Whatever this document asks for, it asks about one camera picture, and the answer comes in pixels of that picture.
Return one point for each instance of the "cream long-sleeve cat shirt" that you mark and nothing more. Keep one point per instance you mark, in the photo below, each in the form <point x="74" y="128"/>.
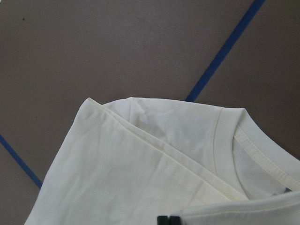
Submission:
<point x="131" y="160"/>

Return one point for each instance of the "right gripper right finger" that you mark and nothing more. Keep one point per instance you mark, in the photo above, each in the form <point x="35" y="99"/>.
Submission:
<point x="174" y="220"/>

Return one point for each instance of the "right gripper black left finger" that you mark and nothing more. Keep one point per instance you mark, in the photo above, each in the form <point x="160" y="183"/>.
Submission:
<point x="162" y="220"/>

